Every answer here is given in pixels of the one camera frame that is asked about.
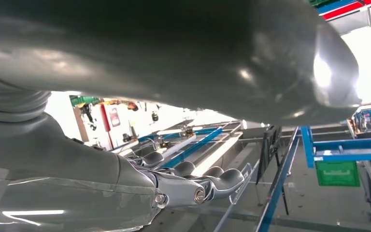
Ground blue metal shelf rack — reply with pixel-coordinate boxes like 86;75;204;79
256;105;371;232

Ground black metal stand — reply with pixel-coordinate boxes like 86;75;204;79
256;125;290;215

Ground green plastic crate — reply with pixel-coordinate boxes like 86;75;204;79
315;161;360;188

